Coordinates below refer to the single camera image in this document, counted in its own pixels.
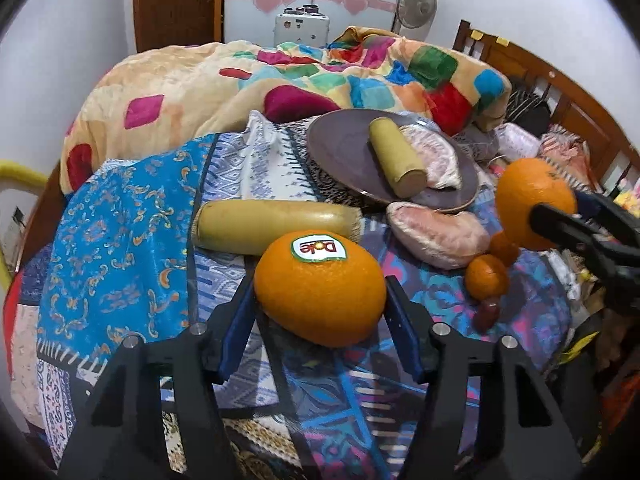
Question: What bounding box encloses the plain large orange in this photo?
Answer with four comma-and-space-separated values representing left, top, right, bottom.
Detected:
495, 157, 578, 252

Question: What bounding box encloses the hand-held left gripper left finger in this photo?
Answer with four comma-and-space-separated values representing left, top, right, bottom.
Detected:
57, 277, 257, 480

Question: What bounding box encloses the wooden bed headboard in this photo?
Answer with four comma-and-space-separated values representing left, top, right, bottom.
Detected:
452, 19, 640, 197

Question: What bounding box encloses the small tangerine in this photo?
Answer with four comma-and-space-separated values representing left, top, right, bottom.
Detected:
464, 254, 510, 301
488, 232, 521, 266

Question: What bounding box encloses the round purple plate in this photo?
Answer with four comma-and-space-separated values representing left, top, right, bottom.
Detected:
306, 109, 481, 213

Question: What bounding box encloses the brown wooden door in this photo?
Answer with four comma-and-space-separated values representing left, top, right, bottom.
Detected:
133, 0, 227, 54

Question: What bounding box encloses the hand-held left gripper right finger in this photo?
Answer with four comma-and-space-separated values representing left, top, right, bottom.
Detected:
384, 275, 584, 480

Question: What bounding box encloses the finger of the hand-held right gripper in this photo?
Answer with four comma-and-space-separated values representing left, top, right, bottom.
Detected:
573, 189, 640, 248
529, 201, 640, 311

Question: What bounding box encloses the pink white floral cloth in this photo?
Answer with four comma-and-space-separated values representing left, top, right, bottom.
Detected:
495, 122, 543, 162

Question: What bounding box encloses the dark striped cloth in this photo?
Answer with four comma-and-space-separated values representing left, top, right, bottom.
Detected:
504, 76, 553, 137

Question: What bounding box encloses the patchwork printed bed cloth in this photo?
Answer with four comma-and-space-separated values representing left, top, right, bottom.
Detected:
4, 110, 576, 480

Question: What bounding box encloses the yellow padded rail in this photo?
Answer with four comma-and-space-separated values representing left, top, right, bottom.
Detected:
0, 159, 49, 291

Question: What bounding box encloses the red jujube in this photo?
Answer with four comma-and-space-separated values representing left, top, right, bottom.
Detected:
472, 297, 503, 334

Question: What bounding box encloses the large orange with sticker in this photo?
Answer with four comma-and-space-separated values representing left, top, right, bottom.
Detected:
253, 230, 388, 349

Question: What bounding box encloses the standing electric fan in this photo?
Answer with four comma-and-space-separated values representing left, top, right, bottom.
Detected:
391, 0, 439, 42

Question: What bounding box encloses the colourful checked fleece blanket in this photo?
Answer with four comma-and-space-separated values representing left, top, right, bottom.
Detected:
59, 26, 513, 196

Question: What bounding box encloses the raw chicken piece on cloth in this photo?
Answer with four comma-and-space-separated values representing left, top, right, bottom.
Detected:
385, 202, 492, 270

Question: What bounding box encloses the white appliance with knobs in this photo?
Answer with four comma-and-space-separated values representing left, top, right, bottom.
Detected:
273, 4, 331, 49

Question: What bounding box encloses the peeled pomelo segment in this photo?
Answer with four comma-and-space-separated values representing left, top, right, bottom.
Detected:
399, 125, 464, 191

